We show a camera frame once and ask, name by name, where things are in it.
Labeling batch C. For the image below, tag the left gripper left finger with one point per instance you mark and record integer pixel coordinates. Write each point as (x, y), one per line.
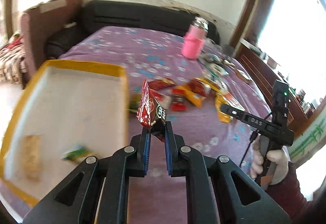
(96, 191)

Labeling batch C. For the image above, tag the green snack packet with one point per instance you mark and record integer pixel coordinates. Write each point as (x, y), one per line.
(77, 154)

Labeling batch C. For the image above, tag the mauve armchair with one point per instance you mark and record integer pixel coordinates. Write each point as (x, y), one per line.
(40, 22)

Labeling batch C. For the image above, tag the patterned blanket daybed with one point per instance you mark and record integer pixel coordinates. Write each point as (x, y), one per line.
(12, 60)

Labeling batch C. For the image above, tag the dark red sleeve forearm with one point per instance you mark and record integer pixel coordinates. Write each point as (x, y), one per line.
(288, 195)

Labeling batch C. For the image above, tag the pink sleeved water bottle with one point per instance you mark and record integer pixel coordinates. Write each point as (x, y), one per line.
(194, 39)

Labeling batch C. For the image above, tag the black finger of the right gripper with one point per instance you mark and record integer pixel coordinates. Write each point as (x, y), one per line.
(261, 125)

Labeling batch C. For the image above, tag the purple floral tablecloth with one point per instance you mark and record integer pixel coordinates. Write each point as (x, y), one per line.
(154, 56)

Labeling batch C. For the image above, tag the yellow shallow cardboard tray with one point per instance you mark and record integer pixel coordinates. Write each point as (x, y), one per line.
(64, 104)

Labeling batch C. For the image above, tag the black leather sofa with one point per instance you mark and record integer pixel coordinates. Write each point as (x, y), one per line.
(99, 13)

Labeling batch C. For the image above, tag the red kitkat snack packet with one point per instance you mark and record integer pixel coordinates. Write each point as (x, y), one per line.
(150, 114)

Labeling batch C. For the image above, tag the tan biscuit packet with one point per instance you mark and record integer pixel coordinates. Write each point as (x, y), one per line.
(31, 161)

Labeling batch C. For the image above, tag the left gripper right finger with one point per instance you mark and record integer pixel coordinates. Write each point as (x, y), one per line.
(218, 191)

